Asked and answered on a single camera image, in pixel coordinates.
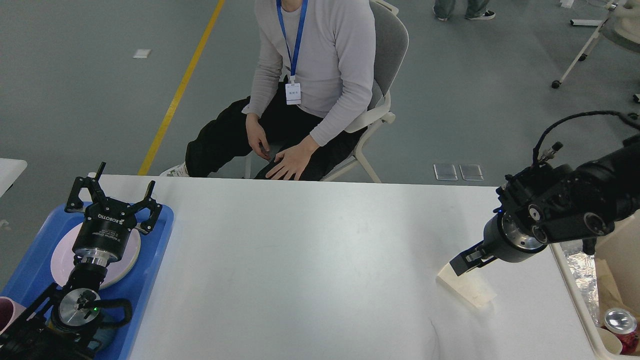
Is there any left floor outlet cover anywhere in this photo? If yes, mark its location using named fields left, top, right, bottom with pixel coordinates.
left=433, top=163, right=458, bottom=182

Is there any white paper cup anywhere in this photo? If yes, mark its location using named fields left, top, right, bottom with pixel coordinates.
left=436, top=264, right=498, bottom=308
left=597, top=328, right=623, bottom=355

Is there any pink ribbed cup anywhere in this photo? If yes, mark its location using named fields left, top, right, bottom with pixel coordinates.
left=0, top=296, right=26, bottom=335

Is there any crushed red soda can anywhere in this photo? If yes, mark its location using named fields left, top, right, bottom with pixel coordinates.
left=603, top=307, right=639, bottom=354

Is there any brown paper bag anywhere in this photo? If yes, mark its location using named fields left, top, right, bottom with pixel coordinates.
left=595, top=258, right=640, bottom=321

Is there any right floor outlet cover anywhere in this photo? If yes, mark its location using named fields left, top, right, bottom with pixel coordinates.
left=459, top=164, right=484, bottom=182

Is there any seated person grey sweater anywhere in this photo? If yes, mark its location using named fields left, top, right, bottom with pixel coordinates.
left=162, top=0, right=377, bottom=182

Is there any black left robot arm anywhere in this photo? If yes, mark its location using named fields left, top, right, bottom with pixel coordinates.
left=1, top=162, right=163, bottom=360

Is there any white rolling stand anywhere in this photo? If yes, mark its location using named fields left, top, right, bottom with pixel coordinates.
left=550, top=0, right=640, bottom=89

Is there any white side table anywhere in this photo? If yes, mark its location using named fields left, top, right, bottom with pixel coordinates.
left=0, top=158, right=28, bottom=197

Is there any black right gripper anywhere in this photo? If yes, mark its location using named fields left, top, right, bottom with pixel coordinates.
left=449, top=212, right=547, bottom=277

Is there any blue plastic tray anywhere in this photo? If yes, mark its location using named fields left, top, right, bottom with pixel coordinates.
left=1, top=203, right=174, bottom=360

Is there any beige plastic bin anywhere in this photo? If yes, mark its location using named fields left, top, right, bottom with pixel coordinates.
left=550, top=212, right=640, bottom=360

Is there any pink plate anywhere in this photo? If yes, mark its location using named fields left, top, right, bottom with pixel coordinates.
left=50, top=223, right=141, bottom=289

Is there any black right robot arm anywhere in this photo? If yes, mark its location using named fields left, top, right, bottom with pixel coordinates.
left=447, top=111, right=640, bottom=277

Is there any white rolling chair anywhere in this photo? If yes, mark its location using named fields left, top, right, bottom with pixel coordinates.
left=227, top=0, right=409, bottom=181

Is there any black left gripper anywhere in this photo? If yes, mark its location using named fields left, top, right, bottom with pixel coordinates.
left=64, top=162, right=164, bottom=268

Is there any floor outlet cover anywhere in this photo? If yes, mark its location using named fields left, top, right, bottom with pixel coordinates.
left=433, top=163, right=458, bottom=182
left=459, top=164, right=484, bottom=182

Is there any aluminium foil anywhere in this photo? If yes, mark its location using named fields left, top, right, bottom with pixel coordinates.
left=560, top=240, right=601, bottom=326

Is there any person in jeans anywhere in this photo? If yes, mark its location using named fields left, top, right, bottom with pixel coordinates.
left=432, top=0, right=497, bottom=22

